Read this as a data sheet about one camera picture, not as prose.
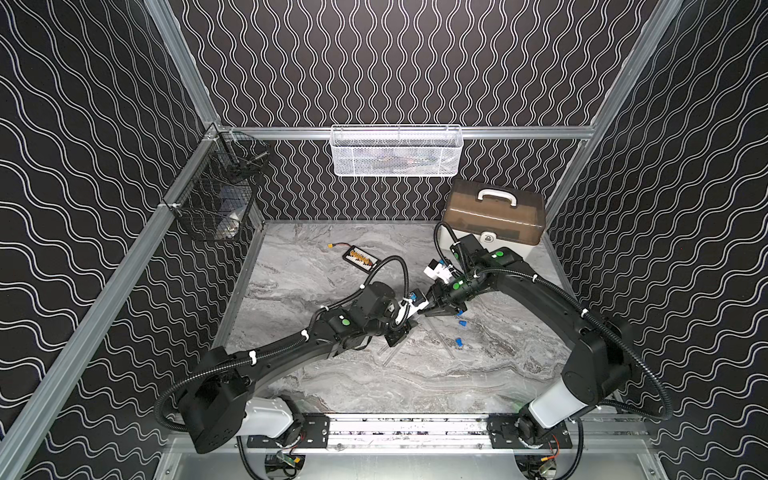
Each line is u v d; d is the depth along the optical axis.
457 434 0.76
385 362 0.86
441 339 0.90
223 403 0.40
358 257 1.08
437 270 0.76
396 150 1.27
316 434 0.76
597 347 0.43
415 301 0.67
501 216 0.94
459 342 0.90
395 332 0.69
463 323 0.93
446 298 0.67
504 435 0.73
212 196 0.93
